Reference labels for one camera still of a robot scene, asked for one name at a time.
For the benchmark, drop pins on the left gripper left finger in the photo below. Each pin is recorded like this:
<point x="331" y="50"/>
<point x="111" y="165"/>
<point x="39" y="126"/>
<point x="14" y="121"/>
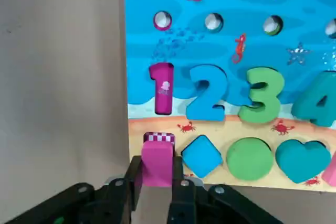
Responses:
<point x="105" y="203"/>

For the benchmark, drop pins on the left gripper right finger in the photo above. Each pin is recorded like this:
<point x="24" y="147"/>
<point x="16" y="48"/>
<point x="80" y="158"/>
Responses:
<point x="199" y="205"/>

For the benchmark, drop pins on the pink rectangular block piece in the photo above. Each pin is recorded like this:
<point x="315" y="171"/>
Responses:
<point x="157" y="163"/>

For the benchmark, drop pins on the blue wooden toy board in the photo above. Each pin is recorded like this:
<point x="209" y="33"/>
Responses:
<point x="236" y="3"/>

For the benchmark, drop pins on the blue diamond piece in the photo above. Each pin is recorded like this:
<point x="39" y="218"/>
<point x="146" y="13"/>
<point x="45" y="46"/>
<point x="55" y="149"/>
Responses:
<point x="202" y="155"/>

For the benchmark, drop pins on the green circle piece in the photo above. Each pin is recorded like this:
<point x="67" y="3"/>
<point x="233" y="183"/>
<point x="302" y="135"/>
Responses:
<point x="249" y="159"/>

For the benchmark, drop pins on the blue number two piece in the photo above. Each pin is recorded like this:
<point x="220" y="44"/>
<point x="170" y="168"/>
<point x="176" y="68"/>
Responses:
<point x="207" y="108"/>

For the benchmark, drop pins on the teal heart piece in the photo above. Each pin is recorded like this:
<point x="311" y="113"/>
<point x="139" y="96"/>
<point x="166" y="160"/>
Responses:
<point x="302" y="161"/>

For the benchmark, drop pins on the green number three piece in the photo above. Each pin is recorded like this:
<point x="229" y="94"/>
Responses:
<point x="267" y="108"/>

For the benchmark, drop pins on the pink shape piece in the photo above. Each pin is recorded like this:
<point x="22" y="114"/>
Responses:
<point x="330" y="176"/>

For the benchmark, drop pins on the teal number four piece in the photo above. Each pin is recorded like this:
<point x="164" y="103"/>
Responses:
<point x="323" y="113"/>

